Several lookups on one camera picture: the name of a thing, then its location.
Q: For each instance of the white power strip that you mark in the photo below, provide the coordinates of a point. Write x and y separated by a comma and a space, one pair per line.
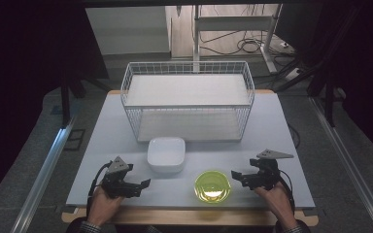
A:
293, 74

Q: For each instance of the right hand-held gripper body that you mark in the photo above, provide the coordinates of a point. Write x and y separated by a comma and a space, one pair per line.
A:
265, 171

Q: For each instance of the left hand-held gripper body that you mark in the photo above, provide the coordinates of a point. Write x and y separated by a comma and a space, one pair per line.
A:
116, 181

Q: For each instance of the yellow-green round bowl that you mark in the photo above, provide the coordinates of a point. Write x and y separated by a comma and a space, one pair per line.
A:
212, 187

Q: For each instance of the person's left hand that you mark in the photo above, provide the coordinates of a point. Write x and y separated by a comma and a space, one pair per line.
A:
103, 207

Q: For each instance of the white square bowl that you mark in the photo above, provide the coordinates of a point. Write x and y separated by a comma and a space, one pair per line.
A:
166, 154

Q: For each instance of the white metal desk frame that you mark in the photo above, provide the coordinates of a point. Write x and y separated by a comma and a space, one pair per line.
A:
233, 23

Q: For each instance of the black metal stand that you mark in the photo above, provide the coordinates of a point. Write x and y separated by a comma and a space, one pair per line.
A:
65, 103
328, 103

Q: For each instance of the person's right hand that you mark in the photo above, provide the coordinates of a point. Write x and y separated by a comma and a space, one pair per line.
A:
277, 202

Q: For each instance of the white panel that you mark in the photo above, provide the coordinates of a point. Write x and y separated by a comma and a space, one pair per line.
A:
128, 30

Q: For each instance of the aluminium rail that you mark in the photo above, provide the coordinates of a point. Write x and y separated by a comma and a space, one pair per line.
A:
349, 168
42, 174

